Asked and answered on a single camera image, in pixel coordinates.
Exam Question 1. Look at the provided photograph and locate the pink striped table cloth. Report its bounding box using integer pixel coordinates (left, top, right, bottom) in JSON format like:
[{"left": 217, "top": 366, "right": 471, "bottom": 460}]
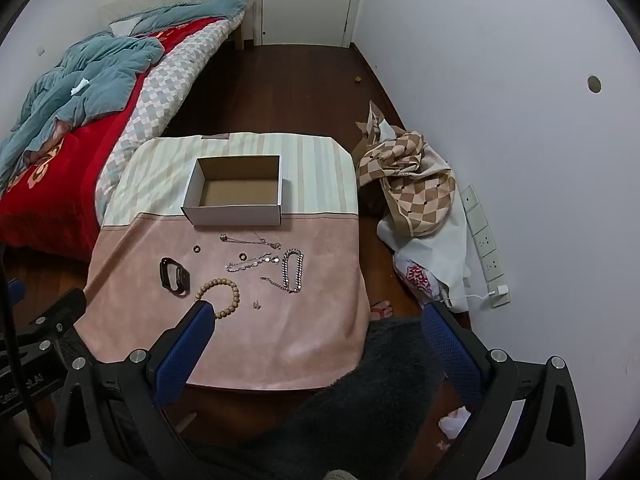
[{"left": 82, "top": 132, "right": 372, "bottom": 392}]

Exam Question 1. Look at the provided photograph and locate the white bag with red print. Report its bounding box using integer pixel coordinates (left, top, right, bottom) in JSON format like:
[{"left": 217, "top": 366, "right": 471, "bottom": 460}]
[{"left": 393, "top": 252, "right": 451, "bottom": 307}]

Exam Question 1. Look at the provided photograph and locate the white door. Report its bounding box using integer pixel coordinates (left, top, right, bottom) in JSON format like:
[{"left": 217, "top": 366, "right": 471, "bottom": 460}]
[{"left": 260, "top": 0, "right": 362, "bottom": 47}]

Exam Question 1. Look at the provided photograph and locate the white charger with cable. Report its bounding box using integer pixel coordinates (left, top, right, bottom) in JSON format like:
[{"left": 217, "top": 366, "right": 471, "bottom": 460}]
[{"left": 464, "top": 284, "right": 512, "bottom": 307}]

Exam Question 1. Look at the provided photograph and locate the white wall socket strip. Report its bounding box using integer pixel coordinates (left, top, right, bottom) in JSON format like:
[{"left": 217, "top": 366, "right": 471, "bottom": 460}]
[{"left": 460, "top": 185, "right": 506, "bottom": 283}]

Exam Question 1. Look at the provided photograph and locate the thin silver necklace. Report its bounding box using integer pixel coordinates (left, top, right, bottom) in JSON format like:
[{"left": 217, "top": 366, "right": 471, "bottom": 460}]
[{"left": 219, "top": 232, "right": 281, "bottom": 250}]

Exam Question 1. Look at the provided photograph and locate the teal duvet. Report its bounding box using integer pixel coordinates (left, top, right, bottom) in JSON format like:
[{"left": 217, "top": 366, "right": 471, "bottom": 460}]
[{"left": 0, "top": 0, "right": 248, "bottom": 186}]

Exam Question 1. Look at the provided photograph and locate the silver disc necklace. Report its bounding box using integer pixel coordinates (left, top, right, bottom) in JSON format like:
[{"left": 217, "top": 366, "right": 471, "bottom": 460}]
[{"left": 225, "top": 252, "right": 282, "bottom": 274}]

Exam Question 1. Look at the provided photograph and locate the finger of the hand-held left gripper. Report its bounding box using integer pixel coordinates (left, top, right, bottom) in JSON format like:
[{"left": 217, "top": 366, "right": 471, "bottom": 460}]
[
  {"left": 12, "top": 287, "right": 88, "bottom": 361},
  {"left": 4, "top": 279, "right": 27, "bottom": 313}
]

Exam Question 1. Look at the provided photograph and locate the brown checkered cloth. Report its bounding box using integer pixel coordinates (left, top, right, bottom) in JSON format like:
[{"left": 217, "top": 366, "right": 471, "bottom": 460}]
[{"left": 356, "top": 132, "right": 457, "bottom": 237}]

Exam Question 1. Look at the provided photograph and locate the wooden bed frame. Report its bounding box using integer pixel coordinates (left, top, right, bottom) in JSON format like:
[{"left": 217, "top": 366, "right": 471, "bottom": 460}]
[{"left": 232, "top": 0, "right": 258, "bottom": 52}]

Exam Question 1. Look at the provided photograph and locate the black smart band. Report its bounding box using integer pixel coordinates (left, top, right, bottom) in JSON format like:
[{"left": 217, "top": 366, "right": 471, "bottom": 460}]
[{"left": 159, "top": 257, "right": 191, "bottom": 297}]

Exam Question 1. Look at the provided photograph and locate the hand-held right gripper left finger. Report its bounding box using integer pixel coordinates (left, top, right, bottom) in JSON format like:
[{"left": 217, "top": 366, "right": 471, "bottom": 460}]
[{"left": 52, "top": 300, "right": 217, "bottom": 480}]

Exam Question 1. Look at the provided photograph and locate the checked pastel quilt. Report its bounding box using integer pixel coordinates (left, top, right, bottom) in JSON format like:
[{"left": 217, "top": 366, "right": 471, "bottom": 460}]
[{"left": 95, "top": 20, "right": 237, "bottom": 222}]

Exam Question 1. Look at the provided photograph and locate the thick silver chain bracelet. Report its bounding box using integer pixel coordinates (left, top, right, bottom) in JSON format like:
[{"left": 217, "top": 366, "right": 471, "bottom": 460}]
[{"left": 281, "top": 248, "right": 305, "bottom": 294}]

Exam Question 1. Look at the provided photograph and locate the dark fuzzy garment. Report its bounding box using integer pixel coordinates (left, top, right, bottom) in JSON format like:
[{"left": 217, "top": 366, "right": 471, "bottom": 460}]
[{"left": 195, "top": 317, "right": 481, "bottom": 480}]

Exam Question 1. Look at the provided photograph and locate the white cardboard box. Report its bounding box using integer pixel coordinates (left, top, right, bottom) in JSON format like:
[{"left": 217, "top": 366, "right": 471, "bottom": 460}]
[{"left": 181, "top": 155, "right": 283, "bottom": 227}]

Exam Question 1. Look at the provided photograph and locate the bed with red blanket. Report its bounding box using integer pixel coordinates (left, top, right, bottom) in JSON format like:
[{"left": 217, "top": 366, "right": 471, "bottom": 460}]
[{"left": 0, "top": 17, "right": 226, "bottom": 262}]

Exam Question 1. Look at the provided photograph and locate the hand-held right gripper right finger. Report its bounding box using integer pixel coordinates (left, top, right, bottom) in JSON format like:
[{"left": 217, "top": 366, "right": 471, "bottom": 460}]
[{"left": 421, "top": 301, "right": 587, "bottom": 480}]

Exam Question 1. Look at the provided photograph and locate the crumpled white tissue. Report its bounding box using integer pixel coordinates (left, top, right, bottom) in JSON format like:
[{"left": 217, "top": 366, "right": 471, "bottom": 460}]
[{"left": 438, "top": 406, "right": 474, "bottom": 439}]

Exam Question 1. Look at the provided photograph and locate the wooden bead bracelet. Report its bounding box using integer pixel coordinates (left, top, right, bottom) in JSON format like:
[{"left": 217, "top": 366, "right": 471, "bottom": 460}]
[{"left": 193, "top": 278, "right": 241, "bottom": 319}]

